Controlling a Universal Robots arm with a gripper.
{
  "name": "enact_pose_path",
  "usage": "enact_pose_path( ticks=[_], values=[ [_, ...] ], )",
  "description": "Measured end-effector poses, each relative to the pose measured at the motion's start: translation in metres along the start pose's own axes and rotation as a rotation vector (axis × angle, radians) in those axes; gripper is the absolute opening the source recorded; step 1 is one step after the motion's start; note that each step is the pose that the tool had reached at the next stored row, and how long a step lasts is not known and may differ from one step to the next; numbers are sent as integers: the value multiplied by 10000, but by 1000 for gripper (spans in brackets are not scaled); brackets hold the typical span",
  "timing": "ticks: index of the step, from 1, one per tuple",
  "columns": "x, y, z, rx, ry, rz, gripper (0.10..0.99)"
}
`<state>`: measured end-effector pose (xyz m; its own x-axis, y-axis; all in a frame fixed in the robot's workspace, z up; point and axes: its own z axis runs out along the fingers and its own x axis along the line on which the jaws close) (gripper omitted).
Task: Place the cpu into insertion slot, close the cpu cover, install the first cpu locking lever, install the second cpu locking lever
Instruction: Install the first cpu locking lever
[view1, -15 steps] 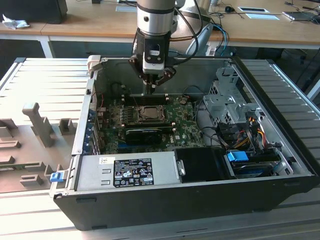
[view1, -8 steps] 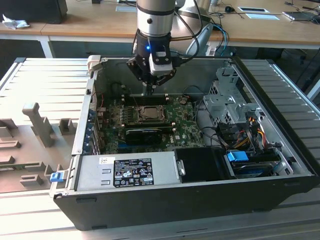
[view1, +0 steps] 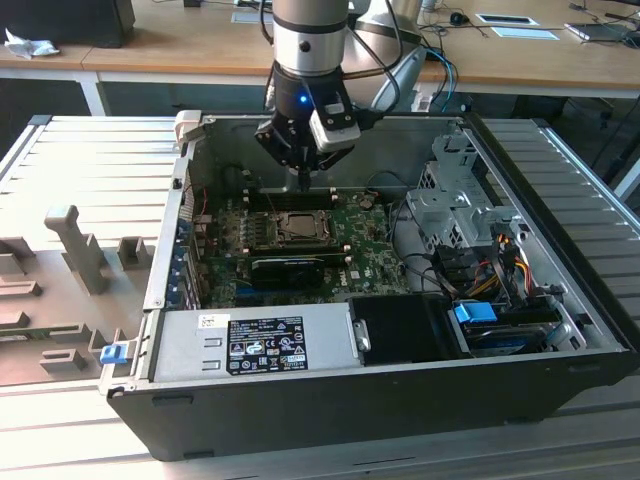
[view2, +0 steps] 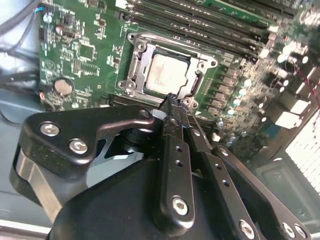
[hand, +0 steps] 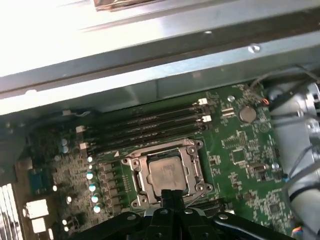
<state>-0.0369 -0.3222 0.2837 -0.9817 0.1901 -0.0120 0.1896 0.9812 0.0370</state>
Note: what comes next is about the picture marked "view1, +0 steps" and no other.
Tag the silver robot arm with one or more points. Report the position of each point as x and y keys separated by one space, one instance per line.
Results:
x=310 y=45

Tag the green motherboard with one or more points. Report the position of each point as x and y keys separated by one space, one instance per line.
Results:
x=370 y=250

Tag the black hard disk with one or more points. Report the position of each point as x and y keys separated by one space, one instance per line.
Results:
x=500 y=340

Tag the pale grey case latch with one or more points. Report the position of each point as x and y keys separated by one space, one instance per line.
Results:
x=187 y=127

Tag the green RAM stick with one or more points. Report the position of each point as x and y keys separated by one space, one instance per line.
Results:
x=40 y=334

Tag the black RAM slot row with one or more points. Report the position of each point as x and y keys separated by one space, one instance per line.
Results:
x=280 y=199
x=300 y=248

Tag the pale blue teach pendant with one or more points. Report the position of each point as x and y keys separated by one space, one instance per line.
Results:
x=405 y=80

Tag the grey metal drive cage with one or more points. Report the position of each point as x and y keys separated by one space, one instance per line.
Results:
x=440 y=210

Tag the black and grey PC case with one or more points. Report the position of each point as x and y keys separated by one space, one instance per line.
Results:
x=350 y=420

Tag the blue disk carrier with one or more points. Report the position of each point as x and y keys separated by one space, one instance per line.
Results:
x=472 y=314

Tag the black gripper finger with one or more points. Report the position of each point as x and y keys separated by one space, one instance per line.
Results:
x=280 y=142
x=330 y=161

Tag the silver power supply with label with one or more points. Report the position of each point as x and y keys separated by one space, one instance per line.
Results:
x=190 y=350

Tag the CPU socket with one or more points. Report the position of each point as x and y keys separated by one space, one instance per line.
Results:
x=300 y=241

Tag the white crumpled cloth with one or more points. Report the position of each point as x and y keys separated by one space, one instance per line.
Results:
x=30 y=47

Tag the small blue case latch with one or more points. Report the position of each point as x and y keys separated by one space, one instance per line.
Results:
x=112 y=354

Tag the thin metal locking lever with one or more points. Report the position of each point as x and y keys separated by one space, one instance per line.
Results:
x=273 y=206

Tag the silver laptop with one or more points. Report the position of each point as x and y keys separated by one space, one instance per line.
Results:
x=600 y=32

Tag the long wooden desk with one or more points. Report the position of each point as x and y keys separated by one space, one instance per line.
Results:
x=175 y=45

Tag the white cup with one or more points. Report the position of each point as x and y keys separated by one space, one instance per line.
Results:
x=429 y=5

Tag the round silver coin battery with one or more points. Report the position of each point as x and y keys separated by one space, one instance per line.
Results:
x=367 y=201

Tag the flat white desk panel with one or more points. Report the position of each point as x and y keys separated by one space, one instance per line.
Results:
x=525 y=33

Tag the black graphics card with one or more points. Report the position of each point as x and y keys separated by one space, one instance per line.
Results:
x=287 y=274

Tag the large black box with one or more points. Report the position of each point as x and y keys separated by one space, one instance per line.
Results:
x=65 y=22

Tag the white camera with black bracket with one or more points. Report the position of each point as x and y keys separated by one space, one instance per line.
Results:
x=335 y=137

